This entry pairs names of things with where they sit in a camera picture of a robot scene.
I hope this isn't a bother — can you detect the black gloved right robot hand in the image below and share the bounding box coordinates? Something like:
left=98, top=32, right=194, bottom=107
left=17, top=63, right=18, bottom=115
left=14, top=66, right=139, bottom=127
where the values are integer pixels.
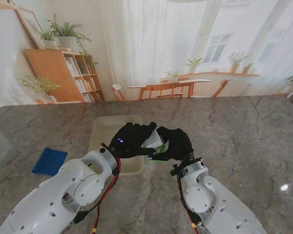
left=148, top=126, right=194, bottom=163

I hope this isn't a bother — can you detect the red black left arm cable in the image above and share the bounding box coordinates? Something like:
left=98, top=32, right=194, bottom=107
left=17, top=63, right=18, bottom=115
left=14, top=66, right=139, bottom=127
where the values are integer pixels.
left=74, top=156, right=123, bottom=234

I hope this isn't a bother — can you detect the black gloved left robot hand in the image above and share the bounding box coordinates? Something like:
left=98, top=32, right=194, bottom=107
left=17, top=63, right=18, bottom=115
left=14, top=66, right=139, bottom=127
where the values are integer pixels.
left=108, top=121, right=158, bottom=159

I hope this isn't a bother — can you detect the red black right arm cable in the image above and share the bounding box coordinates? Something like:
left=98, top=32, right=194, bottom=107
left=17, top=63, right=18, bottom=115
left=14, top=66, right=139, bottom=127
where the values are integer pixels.
left=175, top=168, right=204, bottom=234

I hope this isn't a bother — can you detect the cream plastic baking tray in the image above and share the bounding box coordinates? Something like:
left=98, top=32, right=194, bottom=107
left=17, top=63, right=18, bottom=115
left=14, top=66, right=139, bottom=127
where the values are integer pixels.
left=87, top=116, right=145, bottom=176

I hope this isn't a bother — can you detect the red black arm cable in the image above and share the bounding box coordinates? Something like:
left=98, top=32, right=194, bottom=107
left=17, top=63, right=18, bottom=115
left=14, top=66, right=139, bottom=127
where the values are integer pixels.
left=175, top=168, right=204, bottom=234
left=74, top=156, right=123, bottom=234

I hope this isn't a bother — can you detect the white square bottle cap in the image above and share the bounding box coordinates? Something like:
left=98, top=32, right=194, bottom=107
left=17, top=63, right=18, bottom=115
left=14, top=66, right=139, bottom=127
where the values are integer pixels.
left=143, top=130, right=164, bottom=149

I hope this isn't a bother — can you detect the printed room backdrop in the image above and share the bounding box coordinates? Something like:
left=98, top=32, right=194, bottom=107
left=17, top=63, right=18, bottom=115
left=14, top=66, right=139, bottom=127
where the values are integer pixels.
left=0, top=0, right=293, bottom=105

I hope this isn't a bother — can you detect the clear bottle with green base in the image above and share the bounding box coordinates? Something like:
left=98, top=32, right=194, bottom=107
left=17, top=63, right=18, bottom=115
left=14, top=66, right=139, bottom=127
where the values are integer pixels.
left=146, top=136, right=170, bottom=163

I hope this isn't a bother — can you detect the blue plastic scraper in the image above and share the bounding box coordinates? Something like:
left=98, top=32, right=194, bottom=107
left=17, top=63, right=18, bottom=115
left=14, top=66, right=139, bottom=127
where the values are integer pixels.
left=31, top=147, right=68, bottom=176

